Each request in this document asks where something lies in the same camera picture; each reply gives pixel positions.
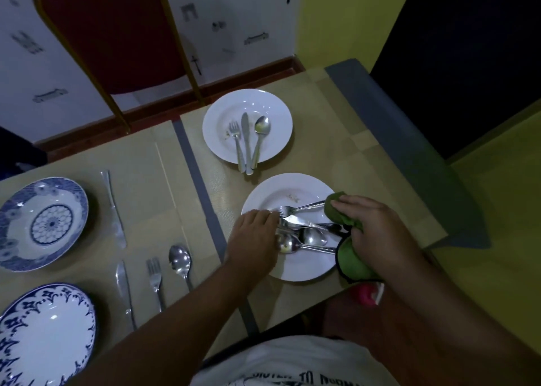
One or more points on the person's left hand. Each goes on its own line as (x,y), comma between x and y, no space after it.
(252,246)

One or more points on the person's right hand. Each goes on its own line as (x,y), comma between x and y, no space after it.
(378,235)

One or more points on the person's right fingers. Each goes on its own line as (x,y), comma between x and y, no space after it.
(348,204)

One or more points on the person's left fingers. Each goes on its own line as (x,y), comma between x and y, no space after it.
(264,218)

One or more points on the silver fork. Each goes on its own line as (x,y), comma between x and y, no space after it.
(155,282)
(236,142)
(298,208)

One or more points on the green cleaning cloth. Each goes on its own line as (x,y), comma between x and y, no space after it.
(353,265)

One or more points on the person's right forearm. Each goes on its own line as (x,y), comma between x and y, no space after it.
(448,326)

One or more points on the person's left forearm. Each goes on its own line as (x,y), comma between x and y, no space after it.
(177,335)

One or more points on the silver spoon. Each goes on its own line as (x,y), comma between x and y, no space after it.
(261,130)
(312,236)
(291,245)
(181,263)

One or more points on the beige placemat with grey edge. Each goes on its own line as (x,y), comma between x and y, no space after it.
(143,187)
(346,144)

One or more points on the silver table knife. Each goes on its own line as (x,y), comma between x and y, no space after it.
(246,136)
(126,292)
(115,212)

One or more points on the pink and white bottle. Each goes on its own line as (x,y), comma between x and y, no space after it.
(367,293)

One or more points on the person's white printed shirt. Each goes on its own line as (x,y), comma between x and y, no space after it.
(291,362)

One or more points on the blue patterned bowl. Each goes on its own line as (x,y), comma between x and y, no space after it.
(42,223)

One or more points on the blue and white plate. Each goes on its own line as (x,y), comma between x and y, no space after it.
(46,335)

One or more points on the red chair with gold frame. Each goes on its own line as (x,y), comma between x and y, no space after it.
(118,34)

